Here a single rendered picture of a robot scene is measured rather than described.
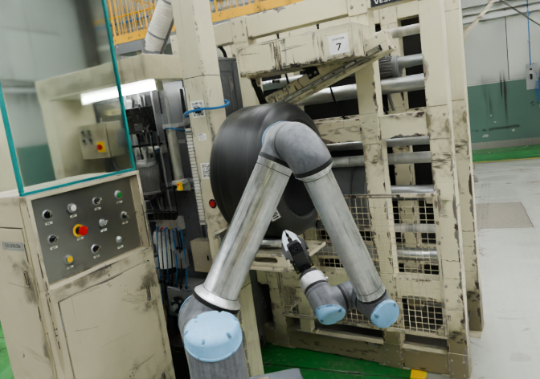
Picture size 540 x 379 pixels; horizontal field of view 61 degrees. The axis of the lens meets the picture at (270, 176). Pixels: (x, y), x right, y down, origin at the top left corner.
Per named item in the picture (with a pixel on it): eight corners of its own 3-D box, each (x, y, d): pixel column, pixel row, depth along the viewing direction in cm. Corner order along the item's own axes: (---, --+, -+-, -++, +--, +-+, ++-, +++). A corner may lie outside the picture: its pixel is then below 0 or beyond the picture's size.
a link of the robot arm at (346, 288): (385, 307, 148) (352, 320, 145) (367, 293, 159) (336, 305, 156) (380, 280, 146) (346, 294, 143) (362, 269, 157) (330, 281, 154)
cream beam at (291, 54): (239, 78, 225) (235, 48, 223) (265, 78, 246) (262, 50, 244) (355, 56, 193) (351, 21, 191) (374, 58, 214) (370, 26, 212)
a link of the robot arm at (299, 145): (320, 115, 119) (410, 318, 136) (302, 114, 130) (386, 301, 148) (282, 135, 116) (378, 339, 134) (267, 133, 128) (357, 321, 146)
